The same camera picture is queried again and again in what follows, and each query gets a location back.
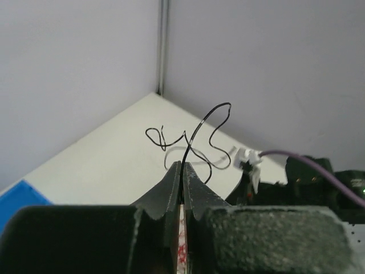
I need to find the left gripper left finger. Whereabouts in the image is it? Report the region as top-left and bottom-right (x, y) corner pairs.
(1, 162), (181, 273)

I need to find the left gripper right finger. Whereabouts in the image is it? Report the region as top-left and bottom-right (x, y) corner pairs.
(182, 164), (359, 273)

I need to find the right aluminium frame post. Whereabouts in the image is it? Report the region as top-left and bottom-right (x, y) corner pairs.
(156, 0), (171, 96)

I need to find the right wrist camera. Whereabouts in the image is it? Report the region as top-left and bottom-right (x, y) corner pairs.
(233, 148), (262, 194)

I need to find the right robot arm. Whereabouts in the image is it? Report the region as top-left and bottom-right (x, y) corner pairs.
(226, 157), (364, 225)

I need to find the blue plastic divided bin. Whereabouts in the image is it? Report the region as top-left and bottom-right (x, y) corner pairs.
(1, 180), (53, 235)

